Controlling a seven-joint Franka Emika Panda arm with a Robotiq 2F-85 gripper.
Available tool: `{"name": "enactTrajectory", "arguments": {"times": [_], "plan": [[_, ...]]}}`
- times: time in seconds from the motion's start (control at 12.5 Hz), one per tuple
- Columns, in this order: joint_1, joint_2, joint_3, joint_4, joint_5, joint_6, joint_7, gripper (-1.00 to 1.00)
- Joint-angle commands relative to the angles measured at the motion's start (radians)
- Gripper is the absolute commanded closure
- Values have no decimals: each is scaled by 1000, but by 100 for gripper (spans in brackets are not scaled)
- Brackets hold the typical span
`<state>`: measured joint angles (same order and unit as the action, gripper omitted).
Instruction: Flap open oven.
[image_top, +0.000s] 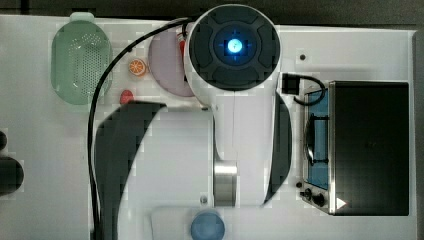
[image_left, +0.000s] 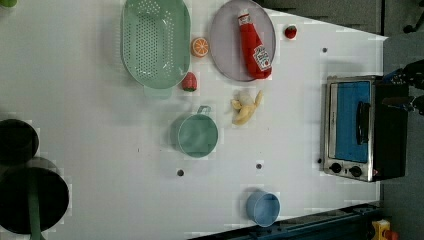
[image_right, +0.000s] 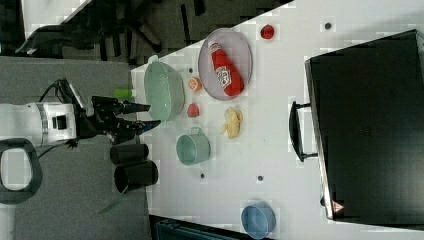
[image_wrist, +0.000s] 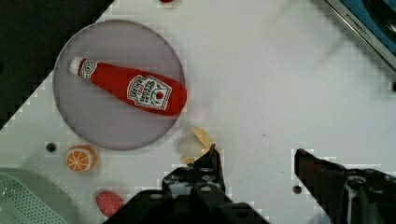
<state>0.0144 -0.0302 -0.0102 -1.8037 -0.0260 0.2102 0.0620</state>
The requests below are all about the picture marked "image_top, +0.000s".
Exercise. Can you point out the silver black toaster oven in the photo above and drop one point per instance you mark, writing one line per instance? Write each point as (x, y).
(356, 148)

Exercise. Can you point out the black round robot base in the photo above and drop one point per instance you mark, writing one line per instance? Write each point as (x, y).
(11, 175)

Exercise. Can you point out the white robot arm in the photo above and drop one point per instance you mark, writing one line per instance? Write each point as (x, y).
(174, 164)

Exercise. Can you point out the grey round plate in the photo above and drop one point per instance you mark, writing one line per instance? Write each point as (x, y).
(166, 63)

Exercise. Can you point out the red ketchup bottle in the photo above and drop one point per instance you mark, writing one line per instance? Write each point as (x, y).
(181, 38)

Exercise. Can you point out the red strawberry toy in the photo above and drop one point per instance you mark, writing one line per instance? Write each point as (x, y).
(126, 97)

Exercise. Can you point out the orange slice toy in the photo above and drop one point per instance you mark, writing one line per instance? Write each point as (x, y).
(137, 67)

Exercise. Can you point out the blue cup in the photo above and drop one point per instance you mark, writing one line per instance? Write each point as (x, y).
(207, 225)

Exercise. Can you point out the green perforated colander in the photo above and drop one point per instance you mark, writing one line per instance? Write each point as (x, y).
(81, 52)

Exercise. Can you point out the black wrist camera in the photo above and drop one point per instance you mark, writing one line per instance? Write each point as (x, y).
(290, 84)

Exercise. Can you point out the black round post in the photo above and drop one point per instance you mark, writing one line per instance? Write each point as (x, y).
(3, 140)

